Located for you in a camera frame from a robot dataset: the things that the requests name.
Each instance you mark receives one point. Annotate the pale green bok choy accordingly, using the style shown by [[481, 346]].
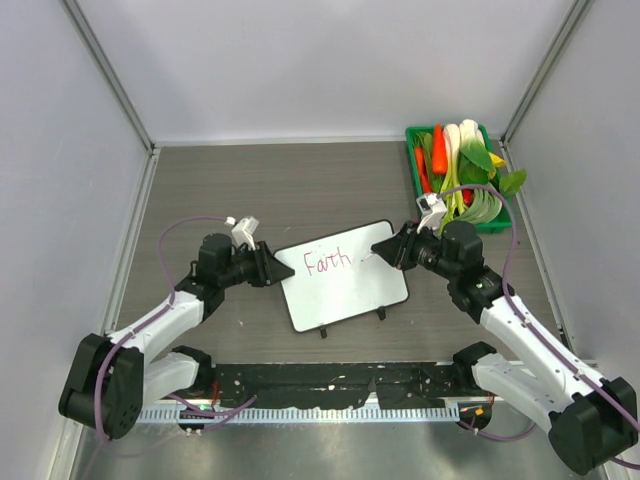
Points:
[[484, 207]]

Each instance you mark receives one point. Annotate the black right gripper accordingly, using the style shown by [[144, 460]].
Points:
[[399, 254]]

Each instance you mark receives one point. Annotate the green plastic vegetable bin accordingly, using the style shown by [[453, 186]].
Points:
[[500, 222]]

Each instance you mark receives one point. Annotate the red chili pepper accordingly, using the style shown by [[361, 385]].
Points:
[[468, 197]]

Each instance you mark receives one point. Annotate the small orange carrot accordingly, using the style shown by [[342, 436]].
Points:
[[423, 165]]

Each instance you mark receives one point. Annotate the green leaf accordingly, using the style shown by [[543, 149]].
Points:
[[511, 183]]

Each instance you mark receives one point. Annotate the white slotted cable duct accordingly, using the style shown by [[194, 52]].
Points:
[[172, 412]]

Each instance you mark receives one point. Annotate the yellow pepper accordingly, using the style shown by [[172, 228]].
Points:
[[497, 163]]

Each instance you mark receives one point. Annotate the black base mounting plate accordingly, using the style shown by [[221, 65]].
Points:
[[339, 386]]

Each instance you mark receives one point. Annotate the white whiteboard black frame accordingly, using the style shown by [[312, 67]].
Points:
[[331, 284]]

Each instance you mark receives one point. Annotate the green celery stalks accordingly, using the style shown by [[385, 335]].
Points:
[[443, 183]]

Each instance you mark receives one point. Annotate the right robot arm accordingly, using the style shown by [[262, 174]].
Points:
[[588, 419]]

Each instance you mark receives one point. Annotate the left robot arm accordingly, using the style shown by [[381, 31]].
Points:
[[114, 377]]

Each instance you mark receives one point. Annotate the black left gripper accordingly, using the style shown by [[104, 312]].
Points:
[[268, 269]]

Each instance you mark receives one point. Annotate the white green bok choy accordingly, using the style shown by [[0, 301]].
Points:
[[468, 157]]

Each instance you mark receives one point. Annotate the large orange carrot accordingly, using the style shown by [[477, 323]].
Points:
[[439, 162]]

